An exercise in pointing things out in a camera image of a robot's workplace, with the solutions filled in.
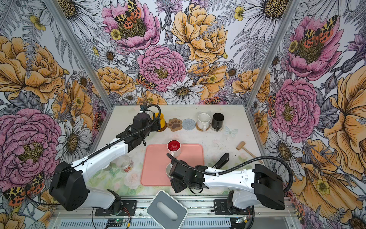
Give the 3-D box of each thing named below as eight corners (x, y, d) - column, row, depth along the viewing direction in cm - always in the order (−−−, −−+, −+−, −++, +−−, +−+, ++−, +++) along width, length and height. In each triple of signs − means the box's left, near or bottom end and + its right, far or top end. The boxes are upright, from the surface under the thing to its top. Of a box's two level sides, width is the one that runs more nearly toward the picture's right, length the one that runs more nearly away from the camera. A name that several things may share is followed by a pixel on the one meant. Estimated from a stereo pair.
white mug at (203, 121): (193, 128, 109) (194, 120, 101) (201, 119, 115) (202, 111, 107) (203, 134, 106) (205, 126, 98) (211, 125, 112) (213, 116, 104)
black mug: (216, 133, 106) (219, 125, 98) (209, 123, 112) (211, 114, 105) (225, 130, 108) (228, 121, 101) (218, 120, 114) (220, 111, 107)
